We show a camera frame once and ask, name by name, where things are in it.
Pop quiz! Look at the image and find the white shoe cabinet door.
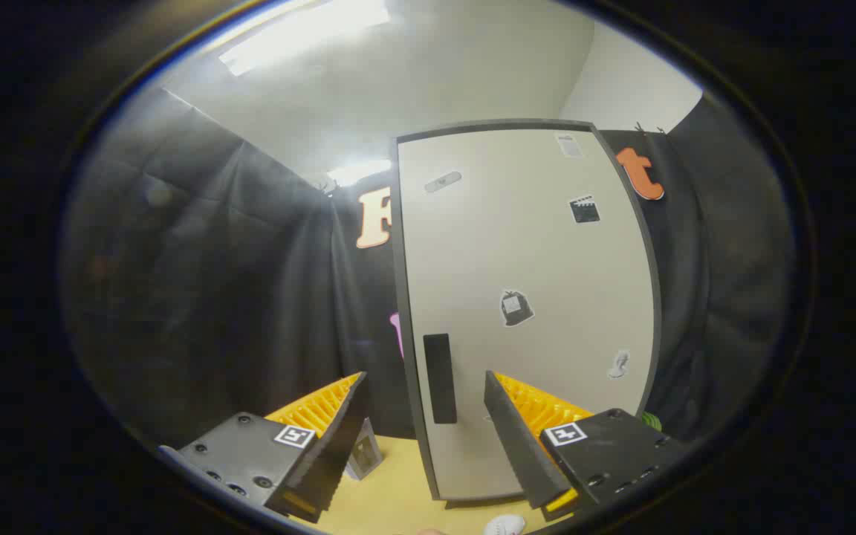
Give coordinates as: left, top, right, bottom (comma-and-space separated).
398, 128, 655, 500

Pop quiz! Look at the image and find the small ceiling light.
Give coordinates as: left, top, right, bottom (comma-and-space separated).
326, 158, 393, 187

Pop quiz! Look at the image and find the white canvas shoe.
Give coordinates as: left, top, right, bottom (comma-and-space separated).
482, 513, 527, 535

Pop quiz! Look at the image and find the grey shoe cabinet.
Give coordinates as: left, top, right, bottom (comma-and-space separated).
389, 117, 664, 511

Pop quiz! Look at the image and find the black door handle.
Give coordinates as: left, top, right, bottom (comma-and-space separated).
423, 334, 458, 425

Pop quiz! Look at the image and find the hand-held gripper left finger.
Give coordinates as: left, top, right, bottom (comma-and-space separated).
175, 372, 369, 525

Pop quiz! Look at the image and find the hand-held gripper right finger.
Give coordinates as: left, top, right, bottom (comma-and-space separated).
484, 370, 689, 521

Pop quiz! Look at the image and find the black backdrop cloth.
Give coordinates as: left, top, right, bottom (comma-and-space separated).
64, 85, 797, 461

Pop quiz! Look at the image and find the large ceiling light panel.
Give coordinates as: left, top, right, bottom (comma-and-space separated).
218, 0, 392, 77

